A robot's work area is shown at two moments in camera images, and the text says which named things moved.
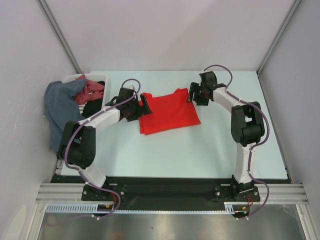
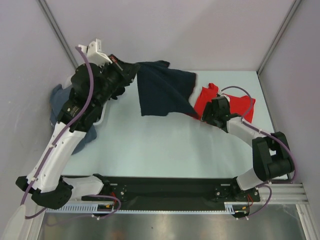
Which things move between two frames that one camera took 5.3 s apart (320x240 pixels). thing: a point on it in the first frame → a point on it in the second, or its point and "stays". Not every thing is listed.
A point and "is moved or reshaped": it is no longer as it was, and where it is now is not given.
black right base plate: [225, 194] stays
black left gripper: [141, 110] → [126, 71]
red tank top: [169, 112] is moved or reshaped
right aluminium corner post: [292, 10] stays
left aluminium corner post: [62, 40] stays
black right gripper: [195, 88] → [208, 109]
